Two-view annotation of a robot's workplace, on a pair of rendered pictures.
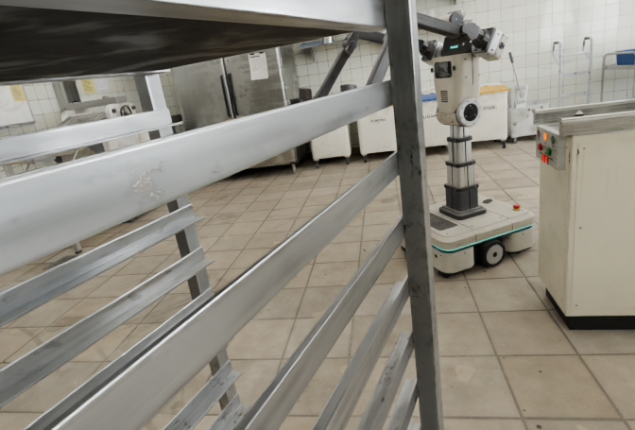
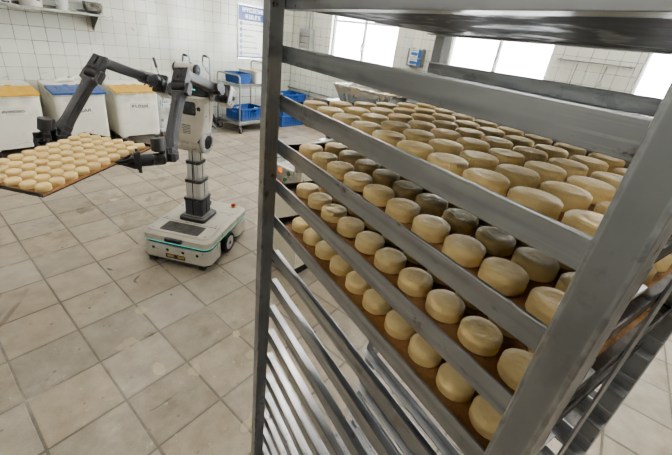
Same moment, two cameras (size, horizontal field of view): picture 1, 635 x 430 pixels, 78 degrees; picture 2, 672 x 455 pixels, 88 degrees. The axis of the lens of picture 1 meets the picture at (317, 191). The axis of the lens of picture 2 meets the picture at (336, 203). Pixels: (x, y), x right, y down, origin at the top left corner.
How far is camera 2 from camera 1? 0.99 m
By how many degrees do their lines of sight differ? 61
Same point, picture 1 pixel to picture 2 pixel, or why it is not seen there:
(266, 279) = not seen: hidden behind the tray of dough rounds
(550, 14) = (176, 29)
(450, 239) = (209, 241)
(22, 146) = (317, 312)
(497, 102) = (149, 102)
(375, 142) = (13, 137)
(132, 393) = not seen: hidden behind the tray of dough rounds
